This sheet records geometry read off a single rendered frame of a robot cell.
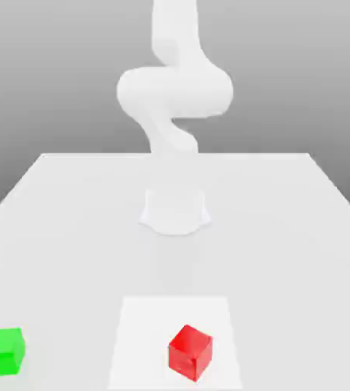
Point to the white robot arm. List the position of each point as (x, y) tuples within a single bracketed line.
[(175, 91)]

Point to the small red cube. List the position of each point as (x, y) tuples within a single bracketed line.
[(190, 352)]

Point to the small green cube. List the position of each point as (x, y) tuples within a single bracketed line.
[(2, 351)]

